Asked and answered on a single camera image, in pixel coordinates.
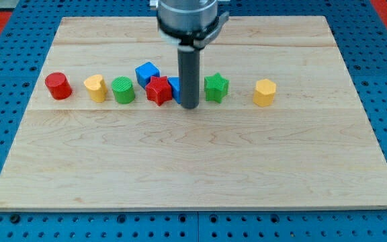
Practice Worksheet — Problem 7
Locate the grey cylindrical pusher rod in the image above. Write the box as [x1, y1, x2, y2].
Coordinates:
[177, 47, 200, 109]

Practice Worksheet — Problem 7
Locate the yellow heart block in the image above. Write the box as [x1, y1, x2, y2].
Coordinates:
[83, 74, 108, 103]

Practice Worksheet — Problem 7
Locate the blue block behind rod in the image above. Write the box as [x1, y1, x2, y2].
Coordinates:
[168, 77, 181, 104]

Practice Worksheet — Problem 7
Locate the green star block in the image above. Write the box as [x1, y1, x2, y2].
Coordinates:
[204, 73, 229, 103]

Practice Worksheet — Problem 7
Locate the red star block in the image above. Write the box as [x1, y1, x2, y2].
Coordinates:
[145, 76, 173, 106]

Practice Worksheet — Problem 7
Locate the blue cube block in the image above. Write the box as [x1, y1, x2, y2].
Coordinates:
[135, 62, 160, 89]

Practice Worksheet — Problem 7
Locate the green cylinder block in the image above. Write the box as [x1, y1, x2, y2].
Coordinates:
[112, 76, 135, 104]

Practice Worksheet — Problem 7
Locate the yellow hexagon block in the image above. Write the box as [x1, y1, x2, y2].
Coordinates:
[253, 79, 277, 107]

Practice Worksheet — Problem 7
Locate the light wooden board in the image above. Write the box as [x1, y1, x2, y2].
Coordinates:
[0, 16, 387, 212]

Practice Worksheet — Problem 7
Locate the red cylinder block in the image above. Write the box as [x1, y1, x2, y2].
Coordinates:
[44, 72, 73, 99]

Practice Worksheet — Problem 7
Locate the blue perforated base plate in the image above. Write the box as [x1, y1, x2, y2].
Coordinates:
[0, 1, 387, 241]

